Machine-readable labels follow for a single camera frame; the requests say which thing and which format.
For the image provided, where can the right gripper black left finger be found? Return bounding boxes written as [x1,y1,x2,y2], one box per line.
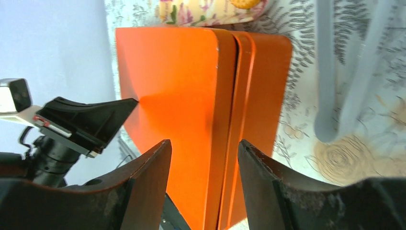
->
[0,139,172,230]

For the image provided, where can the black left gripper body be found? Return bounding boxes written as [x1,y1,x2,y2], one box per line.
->
[0,78,138,187]

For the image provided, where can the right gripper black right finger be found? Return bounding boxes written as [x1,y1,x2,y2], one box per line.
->
[238,139,406,230]

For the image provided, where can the orange box lid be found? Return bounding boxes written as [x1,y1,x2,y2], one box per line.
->
[115,26,237,230]

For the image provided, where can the orange cookie box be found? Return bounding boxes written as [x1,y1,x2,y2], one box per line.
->
[217,31,292,230]

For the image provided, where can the floral cookie tray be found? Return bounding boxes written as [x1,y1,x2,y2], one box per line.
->
[156,0,275,27]

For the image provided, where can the floral table mat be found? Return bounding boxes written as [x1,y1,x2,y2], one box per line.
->
[104,0,406,187]

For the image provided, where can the round golden biscuit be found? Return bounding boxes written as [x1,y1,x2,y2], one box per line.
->
[230,0,261,10]

